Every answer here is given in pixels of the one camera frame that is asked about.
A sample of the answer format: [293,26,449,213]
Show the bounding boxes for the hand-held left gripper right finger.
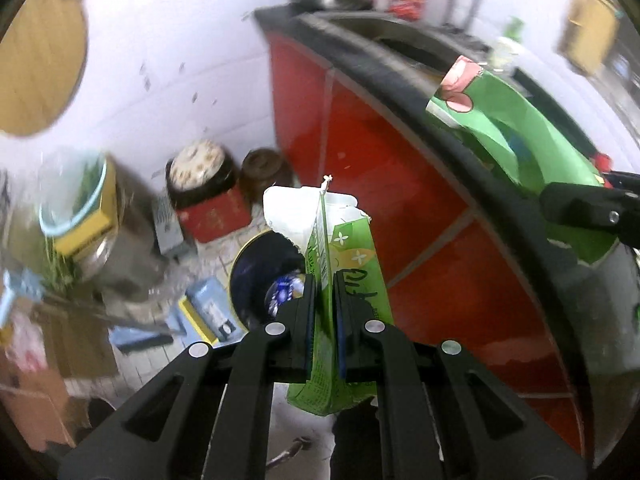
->
[332,270,588,480]

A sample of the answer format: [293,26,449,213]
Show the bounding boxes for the steel sink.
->
[320,10,493,68]

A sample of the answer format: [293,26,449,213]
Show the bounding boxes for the green carton with apple print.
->
[425,55,621,267]

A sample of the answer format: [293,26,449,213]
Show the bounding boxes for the brown cardboard box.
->
[0,355,76,451]

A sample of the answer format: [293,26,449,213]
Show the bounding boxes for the round wooden board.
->
[0,0,90,137]

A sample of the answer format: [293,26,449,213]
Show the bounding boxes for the light blue basin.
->
[37,150,118,237]

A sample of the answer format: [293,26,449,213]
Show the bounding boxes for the blue dustpan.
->
[110,310,186,356]

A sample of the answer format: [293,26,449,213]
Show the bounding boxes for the red box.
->
[176,187,253,245]

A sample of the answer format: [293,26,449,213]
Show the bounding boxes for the blue and yellow box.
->
[179,277,238,346]

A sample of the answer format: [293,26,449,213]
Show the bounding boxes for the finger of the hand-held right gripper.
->
[597,170,640,191]
[539,180,640,248]

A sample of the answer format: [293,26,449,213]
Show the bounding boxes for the large steel pot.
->
[75,170,168,301]

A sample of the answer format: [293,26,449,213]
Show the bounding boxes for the light green carton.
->
[262,175,396,417]

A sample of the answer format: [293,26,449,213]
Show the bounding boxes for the white green pump bottle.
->
[487,17,526,73]

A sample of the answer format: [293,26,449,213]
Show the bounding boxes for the grey ribbed box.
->
[152,195,183,261]

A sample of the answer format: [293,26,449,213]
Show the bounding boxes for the red cabinet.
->
[267,30,586,456]

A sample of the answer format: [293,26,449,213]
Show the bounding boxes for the black trash bin yellow rim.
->
[227,227,313,333]

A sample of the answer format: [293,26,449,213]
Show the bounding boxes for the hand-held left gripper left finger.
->
[57,272,318,480]

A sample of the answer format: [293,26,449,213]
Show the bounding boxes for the brown ceramic jar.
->
[241,147,293,196]

